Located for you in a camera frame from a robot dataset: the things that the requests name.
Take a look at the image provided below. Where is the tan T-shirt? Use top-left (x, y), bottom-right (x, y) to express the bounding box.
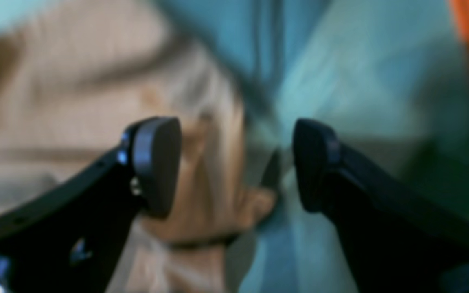
top-left (0, 0), bottom-right (276, 293)

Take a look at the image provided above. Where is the green table cloth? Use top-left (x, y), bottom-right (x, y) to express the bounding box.
top-left (0, 0), bottom-right (469, 293)

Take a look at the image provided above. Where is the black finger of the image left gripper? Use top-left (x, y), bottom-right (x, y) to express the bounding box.
top-left (0, 117), bottom-right (182, 293)

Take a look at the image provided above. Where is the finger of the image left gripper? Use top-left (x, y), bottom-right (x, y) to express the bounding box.
top-left (292, 118), bottom-right (469, 293)

